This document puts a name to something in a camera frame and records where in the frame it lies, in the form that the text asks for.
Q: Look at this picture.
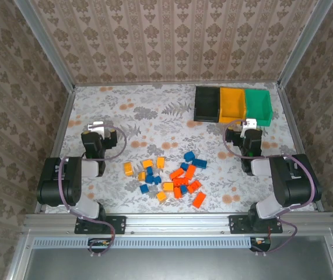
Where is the yellow plastic bin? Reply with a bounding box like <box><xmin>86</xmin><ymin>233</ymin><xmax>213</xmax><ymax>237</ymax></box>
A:
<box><xmin>218</xmin><ymin>87</ymin><xmax>247</xmax><ymax>124</ymax></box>

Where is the green plastic bin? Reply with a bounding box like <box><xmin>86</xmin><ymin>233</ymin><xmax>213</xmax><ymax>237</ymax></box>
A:
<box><xmin>244</xmin><ymin>89</ymin><xmax>273</xmax><ymax>127</ymax></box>

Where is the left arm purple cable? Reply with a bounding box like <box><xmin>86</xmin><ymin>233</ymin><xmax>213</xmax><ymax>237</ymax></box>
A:
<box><xmin>57</xmin><ymin>123</ymin><xmax>127</xmax><ymax>259</ymax></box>

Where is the grey metal panel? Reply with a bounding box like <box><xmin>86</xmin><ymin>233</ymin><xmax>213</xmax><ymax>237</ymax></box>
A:
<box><xmin>7</xmin><ymin>234</ymin><xmax>333</xmax><ymax>280</ymax></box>

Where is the long orange lego brick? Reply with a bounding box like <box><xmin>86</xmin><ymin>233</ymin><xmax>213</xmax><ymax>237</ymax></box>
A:
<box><xmin>184</xmin><ymin>164</ymin><xmax>197</xmax><ymax>180</ymax></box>
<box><xmin>187</xmin><ymin>179</ymin><xmax>203</xmax><ymax>195</ymax></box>
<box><xmin>192</xmin><ymin>191</ymin><xmax>208</xmax><ymax>209</ymax></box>
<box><xmin>169</xmin><ymin>167</ymin><xmax>185</xmax><ymax>181</ymax></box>
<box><xmin>173</xmin><ymin>177</ymin><xmax>190</xmax><ymax>188</ymax></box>

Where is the aluminium table end rail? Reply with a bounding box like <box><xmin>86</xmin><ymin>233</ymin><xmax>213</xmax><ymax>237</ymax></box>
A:
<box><xmin>74</xmin><ymin>80</ymin><xmax>281</xmax><ymax>87</ymax></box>

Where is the long blue lego brick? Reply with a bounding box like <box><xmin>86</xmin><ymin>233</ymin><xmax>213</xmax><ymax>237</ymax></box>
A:
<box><xmin>191</xmin><ymin>157</ymin><xmax>208</xmax><ymax>169</ymax></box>

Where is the aluminium table side rail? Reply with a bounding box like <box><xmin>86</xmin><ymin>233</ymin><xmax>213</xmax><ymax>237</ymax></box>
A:
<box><xmin>276</xmin><ymin>83</ymin><xmax>325</xmax><ymax>212</ymax></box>
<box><xmin>34</xmin><ymin>86</ymin><xmax>77</xmax><ymax>213</ymax></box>

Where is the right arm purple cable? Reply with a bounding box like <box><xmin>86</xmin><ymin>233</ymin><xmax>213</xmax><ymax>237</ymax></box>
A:
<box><xmin>222</xmin><ymin>118</ymin><xmax>323</xmax><ymax>258</ymax></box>

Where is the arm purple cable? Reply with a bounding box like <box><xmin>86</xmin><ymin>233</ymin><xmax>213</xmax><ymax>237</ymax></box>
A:
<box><xmin>222</xmin><ymin>118</ymin><xmax>323</xmax><ymax>258</ymax></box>
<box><xmin>57</xmin><ymin>123</ymin><xmax>127</xmax><ymax>259</ymax></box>

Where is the black connector with wires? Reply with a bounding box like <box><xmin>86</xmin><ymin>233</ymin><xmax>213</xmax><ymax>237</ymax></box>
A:
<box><xmin>249</xmin><ymin>236</ymin><xmax>272</xmax><ymax>253</ymax></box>
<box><xmin>87</xmin><ymin>237</ymin><xmax>114</xmax><ymax>254</ymax></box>

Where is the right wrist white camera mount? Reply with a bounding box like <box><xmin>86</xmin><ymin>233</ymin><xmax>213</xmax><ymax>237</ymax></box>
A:
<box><xmin>240</xmin><ymin>118</ymin><xmax>257</xmax><ymax>138</ymax></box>

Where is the aluminium frame post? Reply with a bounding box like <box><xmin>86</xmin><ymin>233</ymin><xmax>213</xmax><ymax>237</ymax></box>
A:
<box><xmin>13</xmin><ymin>0</ymin><xmax>76</xmax><ymax>92</ymax></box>
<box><xmin>277</xmin><ymin>0</ymin><xmax>333</xmax><ymax>88</ymax></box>

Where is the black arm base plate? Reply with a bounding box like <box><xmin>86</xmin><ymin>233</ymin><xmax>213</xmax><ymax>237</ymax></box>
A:
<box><xmin>74</xmin><ymin>215</ymin><xmax>127</xmax><ymax>235</ymax></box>
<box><xmin>229</xmin><ymin>215</ymin><xmax>284</xmax><ymax>235</ymax></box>

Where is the wide aluminium mounting beam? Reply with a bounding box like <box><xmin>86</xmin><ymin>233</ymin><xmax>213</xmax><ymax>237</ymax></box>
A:
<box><xmin>22</xmin><ymin>212</ymin><xmax>333</xmax><ymax>235</ymax></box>

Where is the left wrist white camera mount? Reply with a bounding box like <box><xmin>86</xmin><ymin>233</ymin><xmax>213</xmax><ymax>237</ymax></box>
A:
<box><xmin>87</xmin><ymin>121</ymin><xmax>109</xmax><ymax>139</ymax></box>

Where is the black plastic bin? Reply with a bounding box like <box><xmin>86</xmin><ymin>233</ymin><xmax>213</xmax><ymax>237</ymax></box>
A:
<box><xmin>193</xmin><ymin>85</ymin><xmax>222</xmax><ymax>123</ymax></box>

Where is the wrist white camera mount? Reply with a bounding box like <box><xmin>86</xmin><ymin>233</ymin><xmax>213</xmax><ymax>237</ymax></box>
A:
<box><xmin>87</xmin><ymin>121</ymin><xmax>109</xmax><ymax>139</ymax></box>
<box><xmin>240</xmin><ymin>118</ymin><xmax>257</xmax><ymax>138</ymax></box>

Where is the grey slotted cable duct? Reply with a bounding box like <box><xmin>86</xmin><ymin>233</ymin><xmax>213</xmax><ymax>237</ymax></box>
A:
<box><xmin>33</xmin><ymin>236</ymin><xmax>252</xmax><ymax>249</ymax></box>

